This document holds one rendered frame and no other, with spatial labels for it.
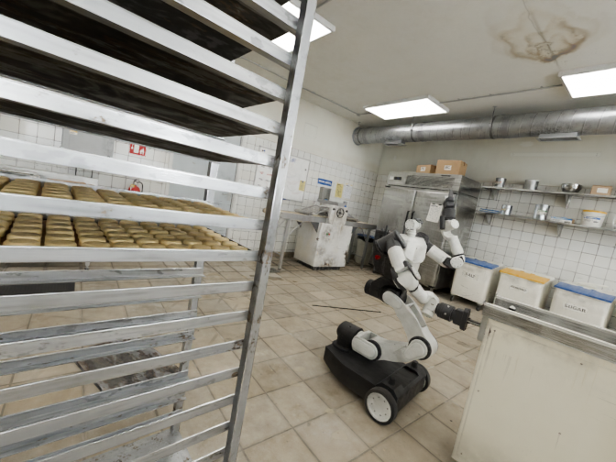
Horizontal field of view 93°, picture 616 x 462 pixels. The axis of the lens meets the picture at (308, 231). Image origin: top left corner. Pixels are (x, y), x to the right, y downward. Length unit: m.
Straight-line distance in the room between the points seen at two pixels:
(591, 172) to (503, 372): 4.40
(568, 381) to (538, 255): 4.14
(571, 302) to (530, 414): 3.37
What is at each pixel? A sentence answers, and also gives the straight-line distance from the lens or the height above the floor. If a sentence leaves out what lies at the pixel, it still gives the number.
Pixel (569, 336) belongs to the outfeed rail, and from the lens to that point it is 1.68.
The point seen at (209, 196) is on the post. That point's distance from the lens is 1.21.
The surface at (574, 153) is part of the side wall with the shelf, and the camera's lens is 5.88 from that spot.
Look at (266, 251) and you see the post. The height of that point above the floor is 1.07.
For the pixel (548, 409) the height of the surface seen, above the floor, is 0.55.
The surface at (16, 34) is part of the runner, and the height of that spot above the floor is 1.41.
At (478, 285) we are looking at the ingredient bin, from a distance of 5.32.
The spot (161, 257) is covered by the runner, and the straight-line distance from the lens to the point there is 0.75.
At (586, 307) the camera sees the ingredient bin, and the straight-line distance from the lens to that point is 5.03.
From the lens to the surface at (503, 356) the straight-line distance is 1.72.
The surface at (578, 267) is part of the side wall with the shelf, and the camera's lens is 5.67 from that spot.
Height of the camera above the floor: 1.24
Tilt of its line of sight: 6 degrees down
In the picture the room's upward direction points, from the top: 11 degrees clockwise
